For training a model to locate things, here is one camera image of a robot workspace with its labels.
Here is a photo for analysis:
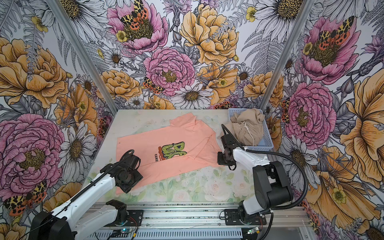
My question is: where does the beige drawstring garment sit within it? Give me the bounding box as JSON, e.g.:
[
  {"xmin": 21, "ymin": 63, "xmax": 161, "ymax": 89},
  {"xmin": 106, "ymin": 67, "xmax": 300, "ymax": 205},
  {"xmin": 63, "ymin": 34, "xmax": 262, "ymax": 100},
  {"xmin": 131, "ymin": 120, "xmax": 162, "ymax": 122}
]
[{"xmin": 225, "ymin": 109, "xmax": 265, "ymax": 146}]

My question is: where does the left aluminium corner post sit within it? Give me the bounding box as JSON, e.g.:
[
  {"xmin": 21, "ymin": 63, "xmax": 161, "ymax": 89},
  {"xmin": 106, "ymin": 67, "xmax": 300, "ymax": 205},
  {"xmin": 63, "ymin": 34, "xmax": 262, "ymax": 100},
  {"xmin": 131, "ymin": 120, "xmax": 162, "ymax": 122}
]
[{"xmin": 47, "ymin": 1, "xmax": 118, "ymax": 115}]

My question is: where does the aluminium corner post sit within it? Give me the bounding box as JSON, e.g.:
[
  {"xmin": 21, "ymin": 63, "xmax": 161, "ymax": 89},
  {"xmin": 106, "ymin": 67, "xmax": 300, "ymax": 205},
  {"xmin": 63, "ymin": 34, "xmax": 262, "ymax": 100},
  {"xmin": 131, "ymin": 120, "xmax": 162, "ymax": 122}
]
[
  {"xmin": 259, "ymin": 1, "xmax": 315, "ymax": 111},
  {"xmin": 47, "ymin": 1, "xmax": 118, "ymax": 115}
]

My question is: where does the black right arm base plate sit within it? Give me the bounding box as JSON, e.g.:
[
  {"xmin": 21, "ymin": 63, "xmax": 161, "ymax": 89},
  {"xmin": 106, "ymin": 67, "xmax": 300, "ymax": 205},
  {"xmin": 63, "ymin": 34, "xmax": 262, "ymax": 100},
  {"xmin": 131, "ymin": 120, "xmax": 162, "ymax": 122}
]
[{"xmin": 224, "ymin": 209, "xmax": 267, "ymax": 226}]

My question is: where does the light blue plastic basket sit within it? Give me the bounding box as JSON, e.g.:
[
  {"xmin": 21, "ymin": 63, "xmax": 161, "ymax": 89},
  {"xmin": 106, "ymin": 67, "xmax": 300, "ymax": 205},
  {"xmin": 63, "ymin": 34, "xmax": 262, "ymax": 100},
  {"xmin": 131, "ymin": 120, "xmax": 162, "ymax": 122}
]
[{"xmin": 228, "ymin": 108, "xmax": 274, "ymax": 151}]

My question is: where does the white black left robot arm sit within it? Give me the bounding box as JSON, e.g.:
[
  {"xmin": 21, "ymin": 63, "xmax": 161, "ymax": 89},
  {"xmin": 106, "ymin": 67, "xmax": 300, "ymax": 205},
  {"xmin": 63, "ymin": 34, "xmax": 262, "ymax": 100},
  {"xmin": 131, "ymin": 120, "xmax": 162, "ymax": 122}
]
[{"xmin": 27, "ymin": 150, "xmax": 143, "ymax": 240}]

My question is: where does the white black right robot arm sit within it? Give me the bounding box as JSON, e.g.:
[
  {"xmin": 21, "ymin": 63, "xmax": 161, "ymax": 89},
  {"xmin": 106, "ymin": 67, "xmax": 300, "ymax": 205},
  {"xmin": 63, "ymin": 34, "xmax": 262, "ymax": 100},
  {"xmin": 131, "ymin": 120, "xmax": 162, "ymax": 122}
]
[{"xmin": 218, "ymin": 125, "xmax": 294, "ymax": 224}]

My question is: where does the right aluminium corner post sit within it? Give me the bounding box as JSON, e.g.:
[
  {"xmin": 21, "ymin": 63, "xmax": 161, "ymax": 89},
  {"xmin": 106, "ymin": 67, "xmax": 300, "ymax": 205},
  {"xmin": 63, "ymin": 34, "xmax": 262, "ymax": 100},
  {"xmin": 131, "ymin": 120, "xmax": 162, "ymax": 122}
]
[{"xmin": 259, "ymin": 1, "xmax": 315, "ymax": 111}]

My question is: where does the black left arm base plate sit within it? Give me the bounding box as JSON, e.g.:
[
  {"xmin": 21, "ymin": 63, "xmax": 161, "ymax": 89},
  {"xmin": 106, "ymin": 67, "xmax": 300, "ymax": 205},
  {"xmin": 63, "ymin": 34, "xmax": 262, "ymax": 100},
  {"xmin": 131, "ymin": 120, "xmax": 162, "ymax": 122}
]
[{"xmin": 106, "ymin": 210, "xmax": 144, "ymax": 227}]

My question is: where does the pink graphic t-shirt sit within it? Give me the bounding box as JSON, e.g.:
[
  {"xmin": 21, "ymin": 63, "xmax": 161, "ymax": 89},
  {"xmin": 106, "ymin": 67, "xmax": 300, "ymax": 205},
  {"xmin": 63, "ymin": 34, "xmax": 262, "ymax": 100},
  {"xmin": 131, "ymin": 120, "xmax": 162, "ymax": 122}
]
[{"xmin": 116, "ymin": 113, "xmax": 221, "ymax": 189}]

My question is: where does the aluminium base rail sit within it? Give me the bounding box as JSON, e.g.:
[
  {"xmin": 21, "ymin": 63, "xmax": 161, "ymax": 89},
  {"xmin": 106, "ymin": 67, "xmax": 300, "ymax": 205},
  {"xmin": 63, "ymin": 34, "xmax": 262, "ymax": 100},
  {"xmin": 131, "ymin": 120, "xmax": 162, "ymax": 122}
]
[{"xmin": 87, "ymin": 203, "xmax": 317, "ymax": 240}]

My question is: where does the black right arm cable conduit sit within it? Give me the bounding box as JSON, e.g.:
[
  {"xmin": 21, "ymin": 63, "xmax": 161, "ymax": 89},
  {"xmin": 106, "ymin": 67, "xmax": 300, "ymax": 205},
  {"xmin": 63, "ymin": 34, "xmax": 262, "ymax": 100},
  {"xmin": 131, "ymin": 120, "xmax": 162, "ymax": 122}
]
[{"xmin": 221, "ymin": 123, "xmax": 310, "ymax": 240}]

